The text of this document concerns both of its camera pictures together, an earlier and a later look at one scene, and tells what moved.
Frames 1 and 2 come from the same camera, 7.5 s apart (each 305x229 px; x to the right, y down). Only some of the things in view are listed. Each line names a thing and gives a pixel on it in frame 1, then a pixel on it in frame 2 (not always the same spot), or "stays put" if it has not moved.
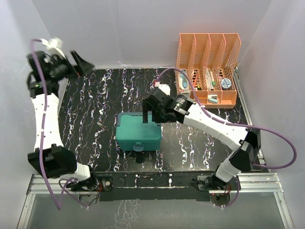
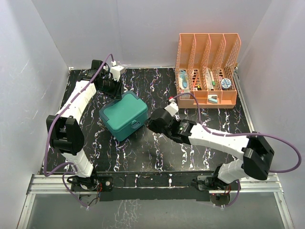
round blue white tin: x=226 y=84 stays put
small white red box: x=185 y=92 stays put
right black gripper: x=147 y=108 to x=150 y=126
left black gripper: x=83 y=66 to x=116 y=94
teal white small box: x=212 y=99 stays put
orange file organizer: x=211 y=60 stays put
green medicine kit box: x=131 y=134 to x=123 y=118
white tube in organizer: x=208 y=80 stays put
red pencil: x=195 y=79 stays put
